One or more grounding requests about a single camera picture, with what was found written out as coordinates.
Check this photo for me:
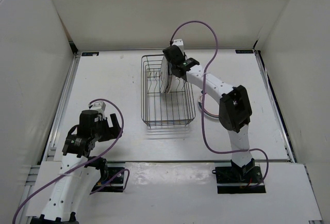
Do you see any green red rimmed plate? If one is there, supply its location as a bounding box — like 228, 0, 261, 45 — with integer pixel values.
197, 91, 219, 120

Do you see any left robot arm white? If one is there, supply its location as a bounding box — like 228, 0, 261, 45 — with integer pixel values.
31, 110, 121, 223

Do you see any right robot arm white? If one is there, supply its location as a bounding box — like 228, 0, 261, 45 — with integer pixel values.
163, 44, 255, 183

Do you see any white plate in rack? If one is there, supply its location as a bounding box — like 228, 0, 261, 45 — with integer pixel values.
159, 56, 170, 93

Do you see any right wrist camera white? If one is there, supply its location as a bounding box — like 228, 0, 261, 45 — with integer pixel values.
172, 39, 185, 54

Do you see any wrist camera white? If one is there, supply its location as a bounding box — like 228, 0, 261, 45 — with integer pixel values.
88, 101, 106, 120
172, 39, 185, 54

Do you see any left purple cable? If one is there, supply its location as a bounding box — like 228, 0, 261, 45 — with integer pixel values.
12, 99, 130, 222

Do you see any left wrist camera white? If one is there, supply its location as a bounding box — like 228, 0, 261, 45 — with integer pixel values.
88, 101, 106, 120

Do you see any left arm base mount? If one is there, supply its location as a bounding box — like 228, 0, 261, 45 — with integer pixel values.
91, 166, 130, 194

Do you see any wire dish rack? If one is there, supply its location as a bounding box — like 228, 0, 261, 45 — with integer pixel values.
141, 54, 196, 128

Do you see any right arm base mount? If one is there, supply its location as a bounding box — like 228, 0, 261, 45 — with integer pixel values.
212, 166, 266, 194

